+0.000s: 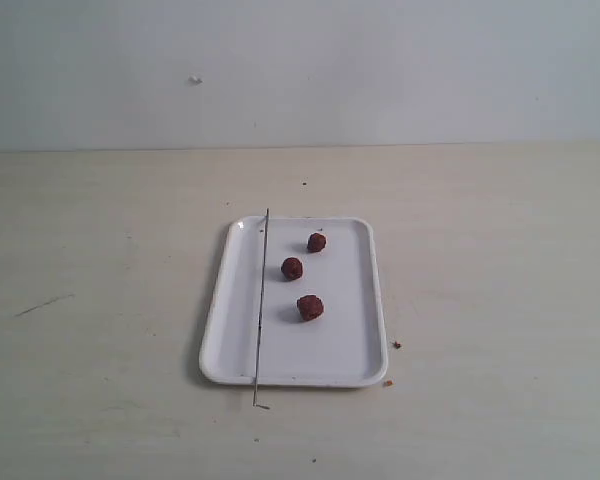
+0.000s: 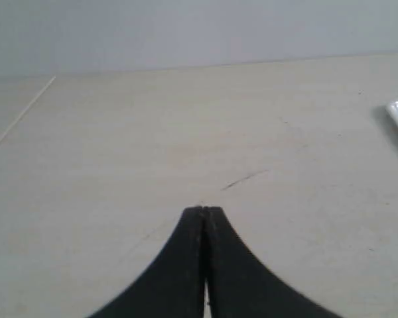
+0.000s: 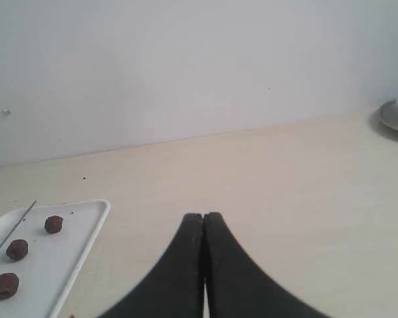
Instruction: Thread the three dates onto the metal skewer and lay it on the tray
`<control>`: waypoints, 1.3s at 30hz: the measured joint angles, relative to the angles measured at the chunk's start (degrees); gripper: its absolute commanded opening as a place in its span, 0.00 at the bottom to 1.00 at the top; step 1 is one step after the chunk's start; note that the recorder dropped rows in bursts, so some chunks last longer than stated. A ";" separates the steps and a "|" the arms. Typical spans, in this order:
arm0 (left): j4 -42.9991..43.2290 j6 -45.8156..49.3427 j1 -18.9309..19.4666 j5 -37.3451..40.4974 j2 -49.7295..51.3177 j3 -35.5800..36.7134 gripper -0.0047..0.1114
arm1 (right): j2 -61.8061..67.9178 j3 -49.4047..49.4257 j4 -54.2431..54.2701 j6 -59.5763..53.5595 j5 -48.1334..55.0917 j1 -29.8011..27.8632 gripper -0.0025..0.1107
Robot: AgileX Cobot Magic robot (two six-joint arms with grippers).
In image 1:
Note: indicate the red meat chunk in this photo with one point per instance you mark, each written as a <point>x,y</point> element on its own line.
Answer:
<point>292,269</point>
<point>316,242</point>
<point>310,307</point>

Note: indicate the thin metal skewer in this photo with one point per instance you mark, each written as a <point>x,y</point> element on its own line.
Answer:
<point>255,397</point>

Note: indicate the red meat chunk bottom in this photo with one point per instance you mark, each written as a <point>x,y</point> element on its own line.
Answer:
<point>310,307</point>

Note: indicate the white rectangular plastic tray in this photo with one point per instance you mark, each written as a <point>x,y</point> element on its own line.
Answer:
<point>346,347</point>

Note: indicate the red meat chunk top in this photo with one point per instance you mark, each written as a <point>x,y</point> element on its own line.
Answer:
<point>316,242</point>

